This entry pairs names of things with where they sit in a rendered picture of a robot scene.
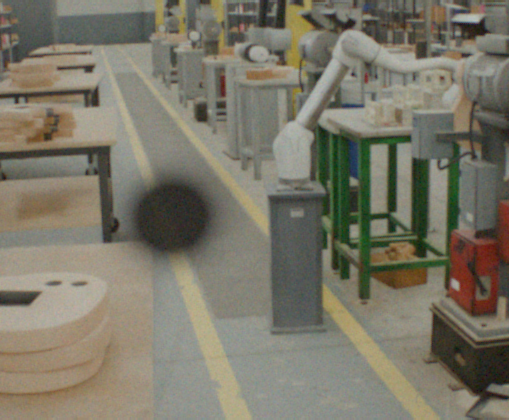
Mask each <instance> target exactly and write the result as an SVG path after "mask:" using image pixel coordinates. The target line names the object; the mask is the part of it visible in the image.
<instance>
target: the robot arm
mask: <svg viewBox="0 0 509 420"><path fill-rule="evenodd" d="M360 60H362V61H364V62H367V63H369V64H371V65H374V66H377V67H380V68H383V69H386V70H388V71H390V72H393V73H398V74H409V73H415V72H420V71H425V70H435V69H447V70H449V71H450V72H451V73H452V75H453V78H454V79H455V81H456V82H455V83H454V85H453V86H452V87H451V88H450V89H449V90H448V91H447V92H446V93H445V94H444V97H443V104H444V106H445V107H446V108H448V110H450V108H451V107H452V105H453V104H454V102H455V101H456V99H457V96H458V93H459V88H458V82H457V79H456V68H457V65H458V63H459V62H458V61H456V60H454V59H451V58H447V57H437V58H430V59H424V60H417V61H403V60H399V59H397V58H395V57H393V56H392V55H391V54H390V53H388V52H387V51H386V50H384V49H383V48H382V47H380V46H379V45H377V44H376V42H374V41H373V40H371V39H370V38H369V37H367V36H366V35H365V34H364V33H362V32H360V31H346V32H344V33H343V34H342V35H341V36H340V39H339V41H338V43H337V45H336V48H335V50H334V52H333V59H332V60H331V62H330V64H329V65H328V67H327V69H326V70H325V72H324V74H323V75H322V77H321V79H320V80H319V82H318V84H316V86H315V88H314V91H313V92H312V94H311V96H310V97H309V99H308V101H307V102H306V104H305V106H304V107H303V109H302V111H301V112H300V114H299V116H298V117H297V119H296V121H295V122H290V123H288V124H287V125H286V127H284V128H283V130H282V131H281V132H280V134H279V135H278V136H277V137H276V139H275V141H274V143H273V153H274V156H275V158H276V162H277V171H278V181H277V182H274V186H276V188H277V189H276V192H290V191H295V192H296V191H315V187H313V186H312V184H311V181H310V163H311V156H310V145H311V143H312V141H313V139H314V135H313V133H312V131H313V130H314V128H315V126H316V125H317V123H318V122H319V120H320V118H321V117H322V115H323V113H324V110H325V108H326V107H327V105H328V104H329V102H330V100H331V99H332V97H333V95H334V94H335V92H336V90H338V88H339V87H340V85H341V83H342V82H343V80H344V78H345V77H346V75H347V73H348V72H349V70H350V69H351V68H354V66H355V65H356V64H358V62H359V61H360Z"/></svg>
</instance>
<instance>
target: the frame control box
mask: <svg viewBox="0 0 509 420"><path fill-rule="evenodd" d="M453 121H454V112H452V111H449V110H446V109H442V110H424V111H412V118H411V131H412V157H414V158H416V159H418V160H434V159H436V160H437V168H438V169H439V170H440V171H442V170H445V169H447V168H448V167H450V166H452V165H453V164H454V163H456V162H457V161H459V159H461V158H462V157H464V156H466V155H468V154H470V155H471V157H472V156H473V154H472V151H465V152H463V153H462V154H460V155H459V156H458V157H456V158H455V159H453V160H452V161H451V162H449V163H448V164H446V165H444V166H443V167H441V160H442V159H449V158H453V157H454V141H443V142H437V141H436V140H435V137H436V134H435V132H451V131H454V129H453Z"/></svg>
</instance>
